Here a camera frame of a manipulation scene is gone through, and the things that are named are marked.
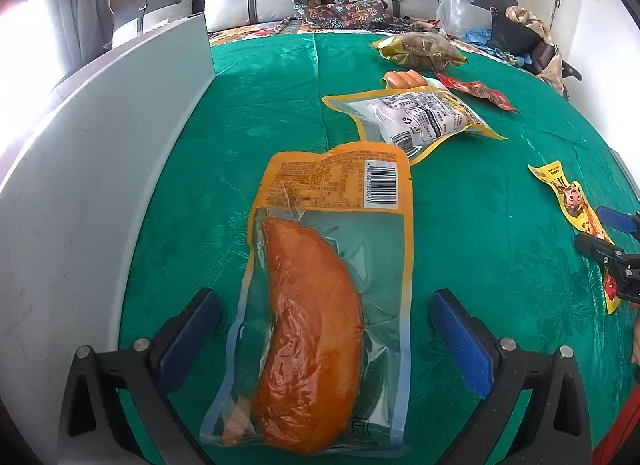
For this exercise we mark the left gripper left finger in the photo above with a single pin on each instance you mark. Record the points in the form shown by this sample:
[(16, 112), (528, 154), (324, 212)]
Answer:
[(94, 428)]

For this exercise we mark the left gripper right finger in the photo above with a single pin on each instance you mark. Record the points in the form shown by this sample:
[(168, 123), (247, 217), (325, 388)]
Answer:
[(555, 427)]

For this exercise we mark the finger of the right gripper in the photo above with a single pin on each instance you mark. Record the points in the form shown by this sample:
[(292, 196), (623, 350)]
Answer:
[(600, 251), (615, 218)]

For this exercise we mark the yellow red cartoon snack packet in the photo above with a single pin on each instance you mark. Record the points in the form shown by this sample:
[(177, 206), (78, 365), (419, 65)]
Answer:
[(572, 200)]

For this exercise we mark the orange chicken drumstick packet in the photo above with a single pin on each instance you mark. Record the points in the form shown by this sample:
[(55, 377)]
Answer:
[(318, 357)]

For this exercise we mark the olive bag of brown snacks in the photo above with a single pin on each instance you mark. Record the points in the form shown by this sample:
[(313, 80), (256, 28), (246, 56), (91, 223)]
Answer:
[(419, 51)]

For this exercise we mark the person's fingertip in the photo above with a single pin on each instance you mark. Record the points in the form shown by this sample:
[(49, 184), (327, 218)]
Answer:
[(635, 354)]

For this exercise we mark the orange fuzzy sleeve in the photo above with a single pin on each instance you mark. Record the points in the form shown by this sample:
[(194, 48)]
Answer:
[(621, 444)]

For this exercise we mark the green satin tablecloth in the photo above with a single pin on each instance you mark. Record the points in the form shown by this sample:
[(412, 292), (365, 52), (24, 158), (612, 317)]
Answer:
[(484, 226)]

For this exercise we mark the beige floral blanket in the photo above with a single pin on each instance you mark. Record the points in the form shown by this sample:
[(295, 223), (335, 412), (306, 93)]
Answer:
[(548, 65)]

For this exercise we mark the red spicy snack packet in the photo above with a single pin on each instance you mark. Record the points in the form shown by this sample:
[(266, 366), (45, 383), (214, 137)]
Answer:
[(478, 90)]

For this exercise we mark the black bag on bed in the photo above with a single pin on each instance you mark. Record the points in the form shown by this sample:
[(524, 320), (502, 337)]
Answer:
[(512, 37)]

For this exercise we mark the yellow-rimmed clear snack bag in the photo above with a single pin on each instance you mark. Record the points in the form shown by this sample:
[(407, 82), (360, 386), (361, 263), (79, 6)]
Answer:
[(415, 120)]

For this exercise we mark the white cardboard box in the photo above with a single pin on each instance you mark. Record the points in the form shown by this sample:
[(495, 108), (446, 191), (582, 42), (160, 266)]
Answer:
[(72, 207)]

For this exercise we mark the grey pillow far right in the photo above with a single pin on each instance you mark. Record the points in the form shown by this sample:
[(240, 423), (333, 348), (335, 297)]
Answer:
[(484, 10)]

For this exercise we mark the sausage packet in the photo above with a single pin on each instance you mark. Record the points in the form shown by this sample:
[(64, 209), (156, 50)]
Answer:
[(404, 80)]

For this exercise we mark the clear plastic bag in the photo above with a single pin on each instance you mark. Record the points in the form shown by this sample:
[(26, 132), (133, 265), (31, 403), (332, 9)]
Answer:
[(455, 16)]

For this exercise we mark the floral patterned folded cloth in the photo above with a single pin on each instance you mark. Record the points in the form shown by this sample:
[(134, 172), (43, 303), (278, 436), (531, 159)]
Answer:
[(346, 14)]

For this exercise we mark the grey pillow far left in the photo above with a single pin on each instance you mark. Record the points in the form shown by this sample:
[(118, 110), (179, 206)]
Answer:
[(142, 16)]

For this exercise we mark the grey curtain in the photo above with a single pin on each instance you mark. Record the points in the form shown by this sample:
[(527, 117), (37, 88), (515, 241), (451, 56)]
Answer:
[(83, 31)]

